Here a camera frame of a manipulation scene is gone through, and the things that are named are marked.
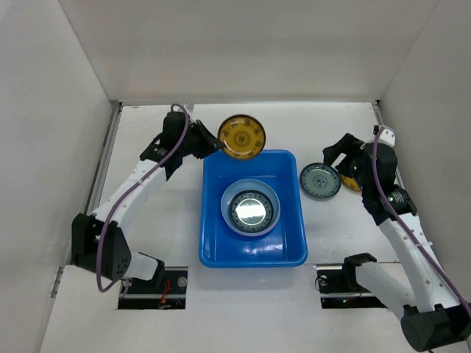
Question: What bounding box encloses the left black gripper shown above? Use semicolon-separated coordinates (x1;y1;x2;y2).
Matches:
180;119;226;160

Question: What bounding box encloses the green floral plate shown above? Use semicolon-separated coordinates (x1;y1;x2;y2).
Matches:
227;190;280;237
299;163;341;201

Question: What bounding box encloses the yellow patterned plate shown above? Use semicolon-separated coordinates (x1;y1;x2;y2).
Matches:
340;174;361;193
217;114;266;160

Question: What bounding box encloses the light blue plastic plate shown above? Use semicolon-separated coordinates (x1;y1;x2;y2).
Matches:
221;179;280;232

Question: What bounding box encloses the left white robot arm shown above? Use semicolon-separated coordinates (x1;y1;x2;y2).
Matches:
71;104;224;293

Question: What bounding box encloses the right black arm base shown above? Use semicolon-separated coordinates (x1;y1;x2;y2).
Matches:
314;263;386;310

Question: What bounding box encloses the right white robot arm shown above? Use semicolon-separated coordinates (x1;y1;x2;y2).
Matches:
322;126;470;352

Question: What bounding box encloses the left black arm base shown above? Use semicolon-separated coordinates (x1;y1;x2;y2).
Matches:
118;267;188;310

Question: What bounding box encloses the blue plastic bin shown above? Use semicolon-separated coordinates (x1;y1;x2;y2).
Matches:
199;150;308;268

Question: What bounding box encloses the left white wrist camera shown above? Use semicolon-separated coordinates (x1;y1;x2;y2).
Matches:
183;103;194;115

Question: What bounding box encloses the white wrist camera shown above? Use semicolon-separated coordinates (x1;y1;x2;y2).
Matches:
183;103;194;115
373;125;396;148

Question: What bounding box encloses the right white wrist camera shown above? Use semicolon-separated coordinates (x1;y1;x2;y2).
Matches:
373;125;396;148

